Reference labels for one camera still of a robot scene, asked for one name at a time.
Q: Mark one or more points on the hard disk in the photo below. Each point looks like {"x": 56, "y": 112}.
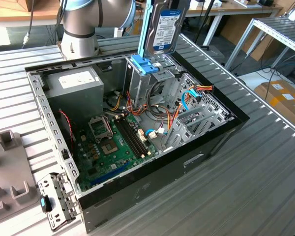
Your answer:
{"x": 167, "y": 29}

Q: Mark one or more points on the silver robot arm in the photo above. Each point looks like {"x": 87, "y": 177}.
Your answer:
{"x": 83, "y": 22}

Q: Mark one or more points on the gray metal disk bay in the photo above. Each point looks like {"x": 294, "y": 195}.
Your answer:
{"x": 186, "y": 132}

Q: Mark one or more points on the black RAM slot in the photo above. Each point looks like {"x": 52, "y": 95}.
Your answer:
{"x": 129, "y": 140}
{"x": 135, "y": 137}

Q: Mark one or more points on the gray metal drive cage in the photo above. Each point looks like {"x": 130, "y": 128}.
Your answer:
{"x": 140, "y": 83}

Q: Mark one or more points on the thin locking lever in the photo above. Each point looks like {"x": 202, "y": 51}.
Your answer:
{"x": 110, "y": 129}

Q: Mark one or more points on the CPU socket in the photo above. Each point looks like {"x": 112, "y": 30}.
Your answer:
{"x": 109, "y": 147}

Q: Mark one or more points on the black open PC case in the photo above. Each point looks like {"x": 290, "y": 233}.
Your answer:
{"x": 162, "y": 177}

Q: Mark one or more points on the green motherboard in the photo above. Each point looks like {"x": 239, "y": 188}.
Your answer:
{"x": 105, "y": 167}

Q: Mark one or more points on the blue expansion slot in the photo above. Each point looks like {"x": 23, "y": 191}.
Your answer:
{"x": 110, "y": 173}

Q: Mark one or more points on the gray power supply box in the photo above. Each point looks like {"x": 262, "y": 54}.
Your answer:
{"x": 73, "y": 98}

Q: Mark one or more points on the black case fan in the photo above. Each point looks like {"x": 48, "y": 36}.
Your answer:
{"x": 65, "y": 140}

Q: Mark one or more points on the black office chair base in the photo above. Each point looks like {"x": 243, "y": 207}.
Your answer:
{"x": 186, "y": 24}

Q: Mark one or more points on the black tripod stand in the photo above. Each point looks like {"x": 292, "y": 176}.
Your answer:
{"x": 206, "y": 14}

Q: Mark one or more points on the large brown cardboard sheet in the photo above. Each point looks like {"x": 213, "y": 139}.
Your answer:
{"x": 238, "y": 32}

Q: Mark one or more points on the cardboard box white labels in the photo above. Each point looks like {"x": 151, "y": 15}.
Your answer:
{"x": 280, "y": 98}

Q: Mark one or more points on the wooden desk white legs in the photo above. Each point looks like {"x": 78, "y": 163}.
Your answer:
{"x": 14, "y": 15}
{"x": 236, "y": 11}

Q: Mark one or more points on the gray parts rack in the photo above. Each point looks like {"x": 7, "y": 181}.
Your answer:
{"x": 12, "y": 164}

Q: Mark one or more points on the brown cardboard box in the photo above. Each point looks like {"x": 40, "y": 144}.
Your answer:
{"x": 44, "y": 5}

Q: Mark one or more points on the blue plastic drive bracket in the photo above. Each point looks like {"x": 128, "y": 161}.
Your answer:
{"x": 143, "y": 66}

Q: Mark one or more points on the perforated metal bracket plate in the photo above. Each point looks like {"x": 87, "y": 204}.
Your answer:
{"x": 45, "y": 183}

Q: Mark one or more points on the aluminium frame slat table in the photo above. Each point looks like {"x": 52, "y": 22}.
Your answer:
{"x": 277, "y": 25}

